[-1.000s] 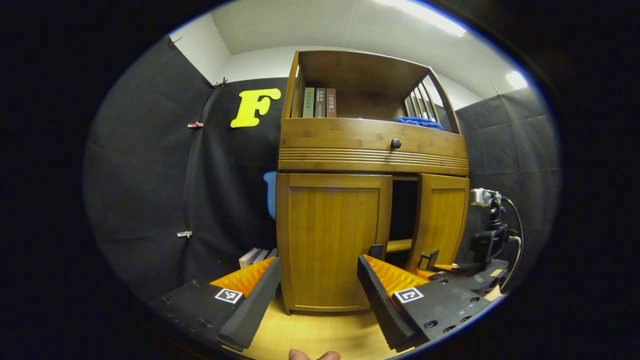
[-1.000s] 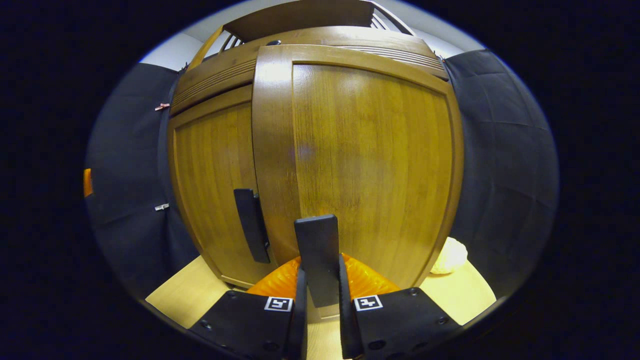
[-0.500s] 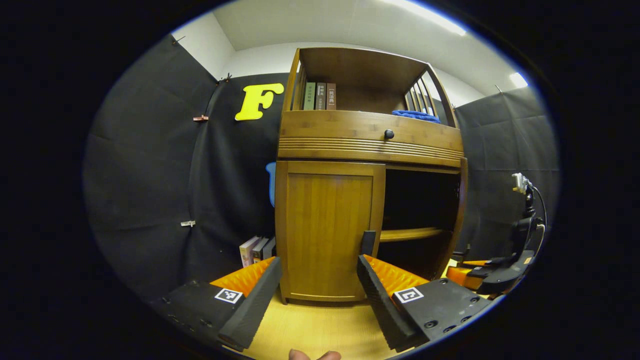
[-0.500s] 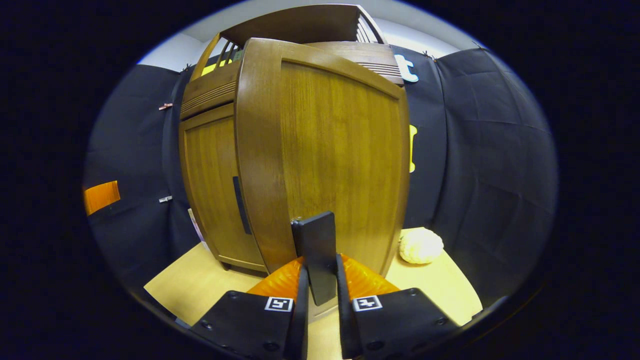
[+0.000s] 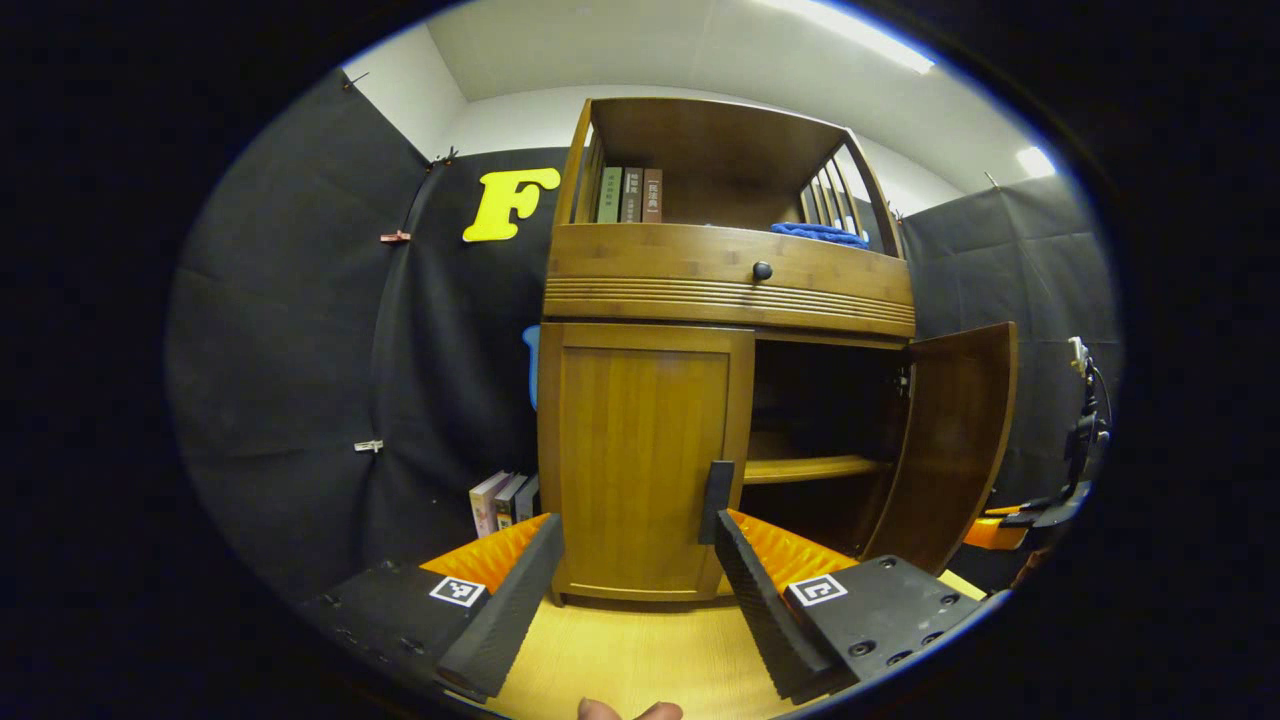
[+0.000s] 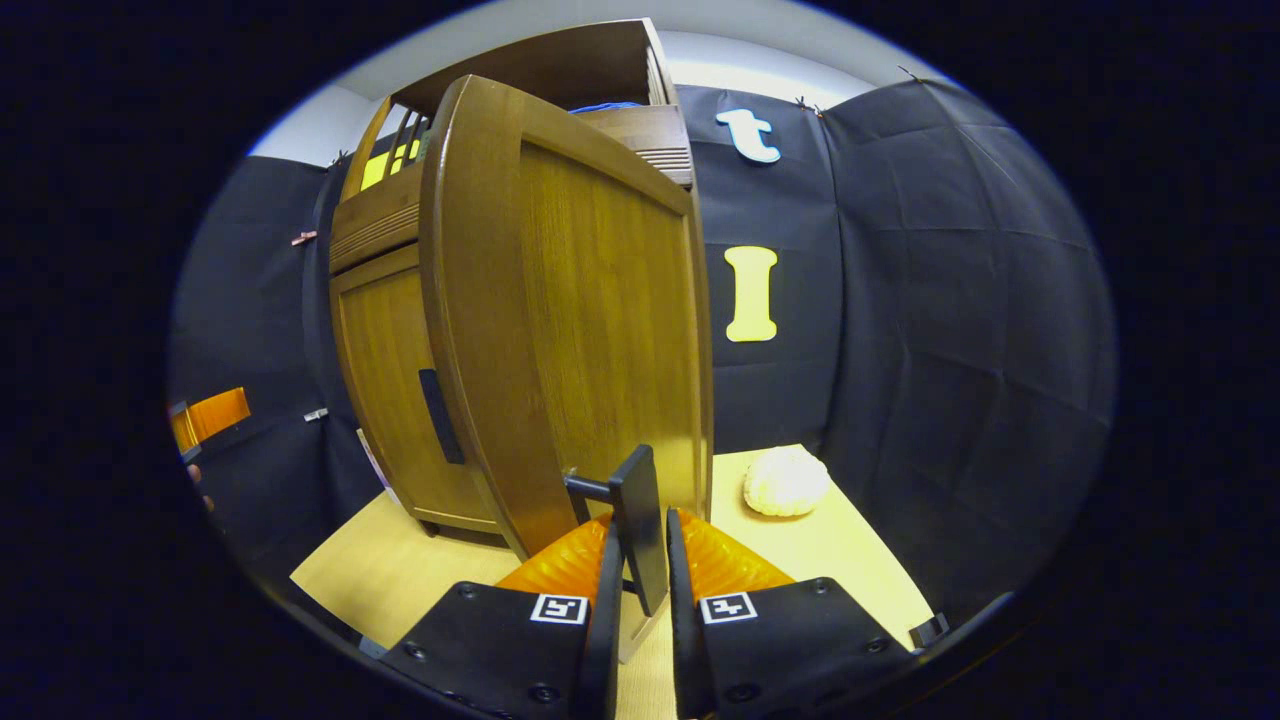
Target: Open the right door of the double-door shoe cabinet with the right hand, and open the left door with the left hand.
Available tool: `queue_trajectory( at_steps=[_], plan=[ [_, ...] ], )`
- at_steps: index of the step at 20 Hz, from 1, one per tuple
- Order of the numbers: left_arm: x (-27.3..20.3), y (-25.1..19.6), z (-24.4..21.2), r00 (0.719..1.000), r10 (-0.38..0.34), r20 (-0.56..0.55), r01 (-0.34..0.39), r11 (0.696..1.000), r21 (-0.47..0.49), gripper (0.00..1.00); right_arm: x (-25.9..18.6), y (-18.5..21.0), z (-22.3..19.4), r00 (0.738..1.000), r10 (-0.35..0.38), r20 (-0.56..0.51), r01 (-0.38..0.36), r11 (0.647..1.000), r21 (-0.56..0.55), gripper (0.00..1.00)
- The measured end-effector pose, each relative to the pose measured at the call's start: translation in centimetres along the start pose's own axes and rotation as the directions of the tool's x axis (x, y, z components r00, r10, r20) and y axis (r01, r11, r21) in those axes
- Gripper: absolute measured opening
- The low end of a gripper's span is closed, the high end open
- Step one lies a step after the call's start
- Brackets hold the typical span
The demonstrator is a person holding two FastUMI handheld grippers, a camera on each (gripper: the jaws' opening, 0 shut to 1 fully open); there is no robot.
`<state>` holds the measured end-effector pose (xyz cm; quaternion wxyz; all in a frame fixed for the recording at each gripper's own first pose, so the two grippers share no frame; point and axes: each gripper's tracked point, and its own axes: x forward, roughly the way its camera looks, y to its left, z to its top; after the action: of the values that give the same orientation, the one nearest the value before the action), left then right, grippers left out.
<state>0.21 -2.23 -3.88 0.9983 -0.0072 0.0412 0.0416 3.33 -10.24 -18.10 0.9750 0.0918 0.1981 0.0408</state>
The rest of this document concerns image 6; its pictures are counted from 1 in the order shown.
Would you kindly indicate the wooden cabinet door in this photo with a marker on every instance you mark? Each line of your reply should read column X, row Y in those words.
column 590, row 300
column 385, row 380

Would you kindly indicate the black backdrop cloth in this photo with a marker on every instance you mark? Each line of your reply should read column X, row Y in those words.
column 950, row 300

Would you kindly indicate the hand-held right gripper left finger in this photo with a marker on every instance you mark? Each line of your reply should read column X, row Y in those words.
column 612, row 620

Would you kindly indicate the small black bracket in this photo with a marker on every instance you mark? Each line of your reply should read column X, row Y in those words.
column 930, row 630

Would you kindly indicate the light purple book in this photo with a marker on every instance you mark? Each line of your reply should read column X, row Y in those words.
column 372, row 458

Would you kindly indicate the white ribbed ball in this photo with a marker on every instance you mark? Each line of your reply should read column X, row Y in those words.
column 785, row 482

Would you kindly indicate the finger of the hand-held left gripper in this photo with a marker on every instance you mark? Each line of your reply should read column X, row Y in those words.
column 215, row 415

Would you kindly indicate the blue towel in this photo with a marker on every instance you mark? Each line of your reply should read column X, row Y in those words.
column 605, row 105

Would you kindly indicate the wooden double-door shoe cabinet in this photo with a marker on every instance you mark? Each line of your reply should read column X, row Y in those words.
column 540, row 60

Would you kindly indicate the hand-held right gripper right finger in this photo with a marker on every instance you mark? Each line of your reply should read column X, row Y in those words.
column 682, row 620

